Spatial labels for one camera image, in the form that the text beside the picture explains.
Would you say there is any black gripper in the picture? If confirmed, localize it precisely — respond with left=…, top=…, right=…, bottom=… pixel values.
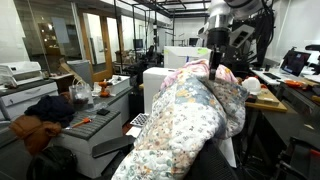
left=207, top=28, right=230, bottom=80

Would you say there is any floral quilted blanket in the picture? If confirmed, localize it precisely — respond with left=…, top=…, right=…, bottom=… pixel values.
left=111, top=71, right=249, bottom=180

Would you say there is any pink fleece blanket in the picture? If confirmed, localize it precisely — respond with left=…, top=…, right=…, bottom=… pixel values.
left=160, top=59, right=238, bottom=89

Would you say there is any black mesh office chair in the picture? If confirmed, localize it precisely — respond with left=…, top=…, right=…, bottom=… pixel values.
left=92, top=135, right=239, bottom=180

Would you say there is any white hard hat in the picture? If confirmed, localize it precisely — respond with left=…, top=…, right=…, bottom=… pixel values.
left=242, top=77, right=261, bottom=95

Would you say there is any large white box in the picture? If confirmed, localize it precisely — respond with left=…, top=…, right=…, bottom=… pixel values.
left=143, top=67, right=174, bottom=114

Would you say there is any wooden board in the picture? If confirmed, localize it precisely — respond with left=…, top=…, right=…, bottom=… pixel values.
left=246, top=89, right=287, bottom=112

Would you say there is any open laptop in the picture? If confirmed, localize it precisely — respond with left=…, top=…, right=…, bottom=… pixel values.
left=264, top=50, right=311, bottom=80

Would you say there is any white keyboard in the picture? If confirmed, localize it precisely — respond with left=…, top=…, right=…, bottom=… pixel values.
left=130, top=113, right=149, bottom=127

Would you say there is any white storage box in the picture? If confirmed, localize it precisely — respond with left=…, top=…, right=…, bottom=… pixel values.
left=106, top=75, right=130, bottom=96

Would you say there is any orange power drill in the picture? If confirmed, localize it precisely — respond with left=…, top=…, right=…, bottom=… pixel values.
left=98, top=81, right=112, bottom=97

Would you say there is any white cabinet grey mat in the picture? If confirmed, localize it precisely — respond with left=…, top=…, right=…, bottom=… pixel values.
left=50, top=110, right=123, bottom=178

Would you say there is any clear plastic bag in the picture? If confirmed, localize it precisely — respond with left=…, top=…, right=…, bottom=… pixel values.
left=69, top=80, right=93, bottom=111

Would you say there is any dark navy garment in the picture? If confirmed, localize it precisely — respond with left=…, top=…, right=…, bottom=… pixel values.
left=24, top=95, right=75, bottom=128

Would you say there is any black backpack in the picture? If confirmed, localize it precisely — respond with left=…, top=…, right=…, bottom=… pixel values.
left=26, top=146, right=77, bottom=180

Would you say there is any brown jacket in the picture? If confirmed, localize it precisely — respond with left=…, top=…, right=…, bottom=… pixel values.
left=9, top=115, right=62, bottom=156

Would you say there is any white printer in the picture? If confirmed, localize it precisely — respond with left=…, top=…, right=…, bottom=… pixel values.
left=0, top=61, right=43, bottom=86

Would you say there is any orange handled screwdriver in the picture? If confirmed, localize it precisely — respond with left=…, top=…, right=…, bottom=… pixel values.
left=66, top=117, right=92, bottom=129

